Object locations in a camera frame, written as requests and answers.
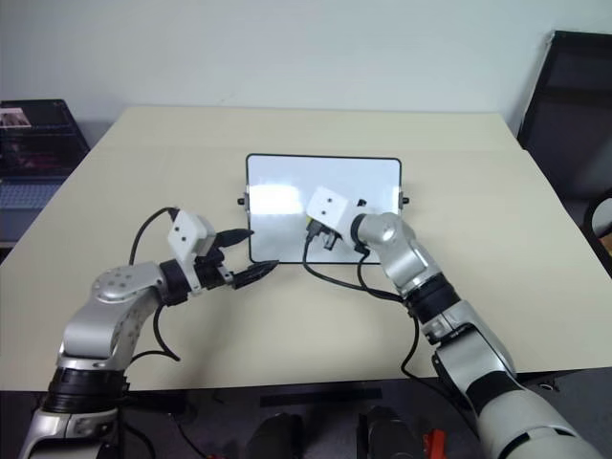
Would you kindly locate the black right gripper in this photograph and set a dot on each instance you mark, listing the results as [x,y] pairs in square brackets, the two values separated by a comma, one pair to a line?
[327,240]

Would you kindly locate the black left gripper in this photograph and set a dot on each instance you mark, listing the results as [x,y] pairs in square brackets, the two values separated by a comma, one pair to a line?
[212,275]

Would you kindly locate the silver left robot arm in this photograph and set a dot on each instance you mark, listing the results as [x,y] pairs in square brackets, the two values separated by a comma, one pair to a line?
[119,287]

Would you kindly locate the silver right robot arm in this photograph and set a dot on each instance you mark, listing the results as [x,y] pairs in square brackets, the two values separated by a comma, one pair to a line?
[397,239]

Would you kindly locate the black framed whiteboard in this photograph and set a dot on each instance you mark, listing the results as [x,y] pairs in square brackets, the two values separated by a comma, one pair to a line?
[287,191]

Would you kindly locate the dark rounded shape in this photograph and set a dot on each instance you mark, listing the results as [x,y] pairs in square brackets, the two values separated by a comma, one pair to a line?
[387,432]
[277,437]

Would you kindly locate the red plastic part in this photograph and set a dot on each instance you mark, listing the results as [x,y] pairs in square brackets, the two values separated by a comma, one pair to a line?
[434,442]

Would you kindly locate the white round seat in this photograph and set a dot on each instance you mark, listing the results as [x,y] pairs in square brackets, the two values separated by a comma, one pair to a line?
[603,225]

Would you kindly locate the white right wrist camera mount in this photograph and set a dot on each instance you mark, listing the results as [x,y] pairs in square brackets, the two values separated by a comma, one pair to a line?
[330,208]

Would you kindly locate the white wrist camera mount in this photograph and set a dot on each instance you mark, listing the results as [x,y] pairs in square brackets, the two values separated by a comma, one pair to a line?
[330,208]
[186,232]

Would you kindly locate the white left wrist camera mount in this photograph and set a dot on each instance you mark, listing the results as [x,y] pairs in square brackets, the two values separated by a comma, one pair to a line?
[186,232]

